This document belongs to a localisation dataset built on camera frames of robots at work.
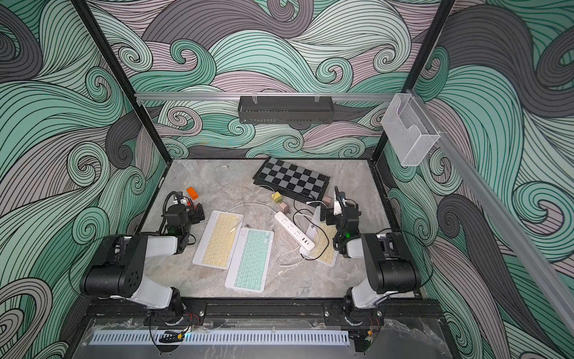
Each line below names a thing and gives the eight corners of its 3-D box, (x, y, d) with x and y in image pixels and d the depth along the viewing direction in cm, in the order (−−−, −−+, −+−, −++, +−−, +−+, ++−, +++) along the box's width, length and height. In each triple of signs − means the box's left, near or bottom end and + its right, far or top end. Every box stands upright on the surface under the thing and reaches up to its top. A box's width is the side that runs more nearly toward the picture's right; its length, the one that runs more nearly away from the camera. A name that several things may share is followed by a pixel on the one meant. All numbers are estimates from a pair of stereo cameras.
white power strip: (309, 253, 88) (309, 251, 86) (273, 218, 98) (273, 215, 96) (315, 247, 90) (316, 244, 88) (279, 213, 100) (279, 210, 98)
